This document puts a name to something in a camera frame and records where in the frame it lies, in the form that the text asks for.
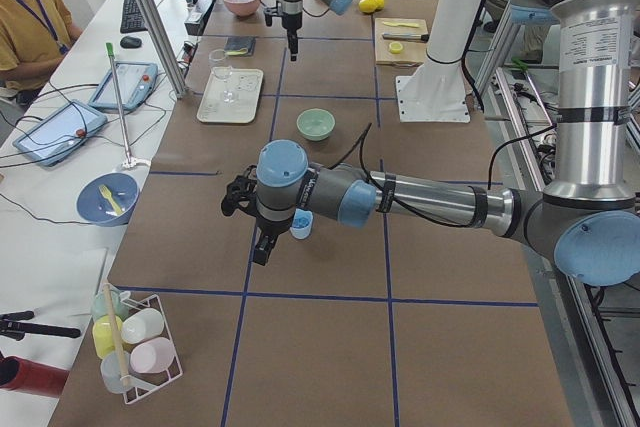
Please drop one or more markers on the white wire cup rack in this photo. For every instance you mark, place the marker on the white wire cup rack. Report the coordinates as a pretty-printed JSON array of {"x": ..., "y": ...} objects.
[{"x": 115, "y": 370}]

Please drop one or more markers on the black keyboard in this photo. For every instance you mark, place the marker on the black keyboard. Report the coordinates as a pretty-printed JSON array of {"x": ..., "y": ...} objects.
[{"x": 132, "y": 19}]

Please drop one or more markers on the clear wine glass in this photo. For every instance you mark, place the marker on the clear wine glass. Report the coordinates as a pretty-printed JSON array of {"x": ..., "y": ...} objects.
[{"x": 222, "y": 76}]

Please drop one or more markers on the aluminium frame post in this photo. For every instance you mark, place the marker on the aluminium frame post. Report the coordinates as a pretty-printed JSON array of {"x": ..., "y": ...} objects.
[{"x": 163, "y": 47}]

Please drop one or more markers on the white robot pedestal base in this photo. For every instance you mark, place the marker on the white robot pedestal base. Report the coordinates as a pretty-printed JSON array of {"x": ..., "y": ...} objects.
[{"x": 436, "y": 91}]

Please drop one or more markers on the cream bear serving tray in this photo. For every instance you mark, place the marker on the cream bear serving tray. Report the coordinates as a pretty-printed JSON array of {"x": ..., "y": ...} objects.
[{"x": 246, "y": 84}]

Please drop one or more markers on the white cup in rack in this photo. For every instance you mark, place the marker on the white cup in rack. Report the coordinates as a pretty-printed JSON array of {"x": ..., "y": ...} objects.
[{"x": 143, "y": 325}]

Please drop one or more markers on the light green bowl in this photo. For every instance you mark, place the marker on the light green bowl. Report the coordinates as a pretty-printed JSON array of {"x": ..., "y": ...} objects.
[{"x": 315, "y": 124}]

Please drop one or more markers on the black tripod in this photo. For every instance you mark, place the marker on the black tripod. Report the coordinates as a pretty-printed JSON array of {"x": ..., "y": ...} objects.
[{"x": 16, "y": 325}]

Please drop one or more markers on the seated person yellow shirt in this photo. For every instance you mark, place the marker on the seated person yellow shirt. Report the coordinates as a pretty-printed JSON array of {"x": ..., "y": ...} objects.
[{"x": 35, "y": 37}]

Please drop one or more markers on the yellow plastic knife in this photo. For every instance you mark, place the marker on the yellow plastic knife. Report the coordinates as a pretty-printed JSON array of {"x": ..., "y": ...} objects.
[{"x": 402, "y": 24}]

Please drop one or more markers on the black computer mouse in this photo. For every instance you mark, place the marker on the black computer mouse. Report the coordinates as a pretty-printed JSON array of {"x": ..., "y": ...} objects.
[{"x": 130, "y": 42}]

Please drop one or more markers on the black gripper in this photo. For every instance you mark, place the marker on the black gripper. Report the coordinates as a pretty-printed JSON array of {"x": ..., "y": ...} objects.
[
  {"x": 270, "y": 228},
  {"x": 291, "y": 21}
]

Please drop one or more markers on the light blue plastic cup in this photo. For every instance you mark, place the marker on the light blue plastic cup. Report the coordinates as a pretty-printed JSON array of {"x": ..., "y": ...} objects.
[{"x": 302, "y": 224}]

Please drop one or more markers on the pink cup in rack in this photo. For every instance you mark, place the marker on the pink cup in rack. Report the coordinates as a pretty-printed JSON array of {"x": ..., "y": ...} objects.
[{"x": 152, "y": 356}]

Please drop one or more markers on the yellow cup in rack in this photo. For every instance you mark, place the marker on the yellow cup in rack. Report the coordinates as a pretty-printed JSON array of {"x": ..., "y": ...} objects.
[{"x": 102, "y": 337}]

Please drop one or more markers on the steel cylinder muddler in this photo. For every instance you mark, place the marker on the steel cylinder muddler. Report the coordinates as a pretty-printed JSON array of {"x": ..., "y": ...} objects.
[{"x": 409, "y": 37}]

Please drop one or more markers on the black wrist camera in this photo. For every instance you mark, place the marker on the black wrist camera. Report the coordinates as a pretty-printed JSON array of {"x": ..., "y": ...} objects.
[
  {"x": 241, "y": 194},
  {"x": 271, "y": 13}
]

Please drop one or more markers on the red bottle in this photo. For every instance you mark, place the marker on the red bottle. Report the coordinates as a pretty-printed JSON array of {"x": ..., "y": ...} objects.
[{"x": 26, "y": 376}]

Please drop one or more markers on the lemon half slice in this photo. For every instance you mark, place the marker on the lemon half slice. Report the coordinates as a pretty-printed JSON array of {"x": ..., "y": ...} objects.
[{"x": 395, "y": 47}]

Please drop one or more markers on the grey folded cloth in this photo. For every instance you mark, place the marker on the grey folded cloth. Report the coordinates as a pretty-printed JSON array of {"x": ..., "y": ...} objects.
[{"x": 241, "y": 46}]

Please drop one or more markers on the blue bowl with fork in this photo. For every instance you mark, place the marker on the blue bowl with fork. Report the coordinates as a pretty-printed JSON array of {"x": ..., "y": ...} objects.
[{"x": 108, "y": 200}]

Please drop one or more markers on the blue teach pendant tablet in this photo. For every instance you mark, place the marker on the blue teach pendant tablet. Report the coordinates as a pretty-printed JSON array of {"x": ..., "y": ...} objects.
[{"x": 136, "y": 81}]

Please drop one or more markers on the wooden cutting board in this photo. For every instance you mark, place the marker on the wooden cutting board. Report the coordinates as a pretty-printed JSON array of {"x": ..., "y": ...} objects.
[{"x": 400, "y": 41}]

